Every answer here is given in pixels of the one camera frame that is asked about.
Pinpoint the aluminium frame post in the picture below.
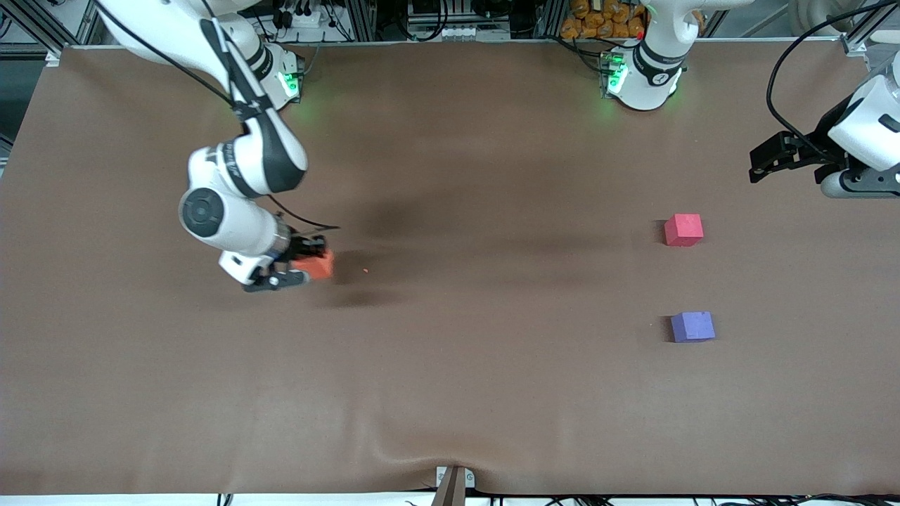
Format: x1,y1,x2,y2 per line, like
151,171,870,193
0,0,99,58
842,21,900,58

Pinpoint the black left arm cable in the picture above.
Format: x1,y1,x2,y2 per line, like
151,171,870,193
766,0,888,168

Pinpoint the brown table cover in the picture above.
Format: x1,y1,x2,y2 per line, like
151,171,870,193
0,39,900,496

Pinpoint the grey table clamp bracket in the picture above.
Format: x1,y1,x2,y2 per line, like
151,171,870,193
435,465,476,506

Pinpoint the red foam block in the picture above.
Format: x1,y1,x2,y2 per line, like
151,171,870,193
664,214,705,247

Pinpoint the white power strip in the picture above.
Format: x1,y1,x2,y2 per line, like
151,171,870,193
276,6,333,30

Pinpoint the purple foam block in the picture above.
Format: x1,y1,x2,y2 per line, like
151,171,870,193
670,311,716,344

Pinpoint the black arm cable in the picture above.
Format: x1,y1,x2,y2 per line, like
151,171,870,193
95,0,341,231
766,0,888,168

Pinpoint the orange foam block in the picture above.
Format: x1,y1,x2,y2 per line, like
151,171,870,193
292,250,335,281

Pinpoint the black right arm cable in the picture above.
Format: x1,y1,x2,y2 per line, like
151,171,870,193
95,0,341,231

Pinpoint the bag of orange packets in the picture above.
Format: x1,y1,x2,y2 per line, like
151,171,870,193
560,0,646,40

